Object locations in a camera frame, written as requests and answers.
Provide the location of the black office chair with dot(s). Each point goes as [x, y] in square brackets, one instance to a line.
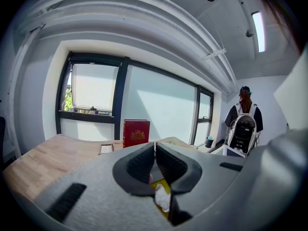
[2, 141]

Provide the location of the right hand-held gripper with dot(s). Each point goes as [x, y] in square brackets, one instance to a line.
[284, 177]

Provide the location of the red book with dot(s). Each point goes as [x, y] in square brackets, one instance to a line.
[136, 133]

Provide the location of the white ceiling pipes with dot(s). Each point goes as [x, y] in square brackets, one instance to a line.
[144, 20]

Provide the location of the white backpack with electronics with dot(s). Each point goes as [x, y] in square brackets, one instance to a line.
[241, 131]

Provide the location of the white low cabinet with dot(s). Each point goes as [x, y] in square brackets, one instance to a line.
[228, 151]

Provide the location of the round ceiling detector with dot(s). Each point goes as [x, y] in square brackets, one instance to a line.
[249, 33]

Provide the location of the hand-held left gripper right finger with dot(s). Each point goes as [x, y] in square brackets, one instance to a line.
[204, 189]

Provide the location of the ceiling light panel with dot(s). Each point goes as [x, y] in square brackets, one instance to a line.
[258, 31]

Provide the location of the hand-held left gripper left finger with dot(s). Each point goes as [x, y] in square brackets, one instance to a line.
[101, 189]

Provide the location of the dark cup with teal lid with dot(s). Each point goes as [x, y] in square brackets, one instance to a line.
[209, 142]

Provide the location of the yellow tissue box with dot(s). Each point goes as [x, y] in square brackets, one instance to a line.
[160, 182]

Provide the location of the black window frame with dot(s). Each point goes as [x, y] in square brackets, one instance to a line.
[121, 93]

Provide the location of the white tissue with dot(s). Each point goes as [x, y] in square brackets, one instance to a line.
[162, 198]

